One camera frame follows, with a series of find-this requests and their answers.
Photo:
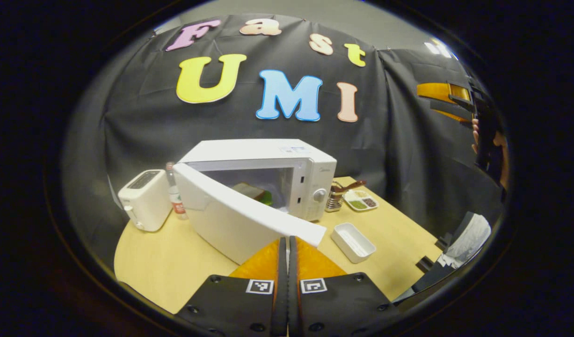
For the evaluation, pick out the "black table bracket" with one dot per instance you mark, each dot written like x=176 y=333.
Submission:
x=444 y=241
x=425 y=264

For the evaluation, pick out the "clear plastic water bottle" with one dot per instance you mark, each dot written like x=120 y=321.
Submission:
x=177 y=206

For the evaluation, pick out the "small metal basket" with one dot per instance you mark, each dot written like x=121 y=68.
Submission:
x=333 y=201

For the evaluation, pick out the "black backdrop cloth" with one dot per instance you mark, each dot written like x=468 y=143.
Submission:
x=141 y=121

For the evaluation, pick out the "sandwich with lettuce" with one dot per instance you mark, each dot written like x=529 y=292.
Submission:
x=251 y=191

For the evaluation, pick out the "white toaster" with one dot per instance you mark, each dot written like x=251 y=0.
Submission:
x=148 y=206

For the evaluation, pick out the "white divided dish with beans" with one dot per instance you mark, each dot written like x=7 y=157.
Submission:
x=359 y=203

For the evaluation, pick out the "black chair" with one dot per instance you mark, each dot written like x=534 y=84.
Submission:
x=422 y=285

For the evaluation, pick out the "white rectangular tray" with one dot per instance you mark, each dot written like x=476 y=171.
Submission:
x=352 y=243

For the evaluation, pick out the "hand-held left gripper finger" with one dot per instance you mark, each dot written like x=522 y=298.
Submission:
x=281 y=290
x=292 y=290

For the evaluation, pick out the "white cloth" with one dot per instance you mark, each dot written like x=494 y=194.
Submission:
x=467 y=238

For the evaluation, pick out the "ceiling light panel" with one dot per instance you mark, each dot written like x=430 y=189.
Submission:
x=440 y=49

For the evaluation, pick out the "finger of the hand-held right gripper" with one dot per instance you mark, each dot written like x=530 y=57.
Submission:
x=439 y=90
x=450 y=107

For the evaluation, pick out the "white microwave oven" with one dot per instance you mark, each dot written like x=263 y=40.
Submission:
x=249 y=154

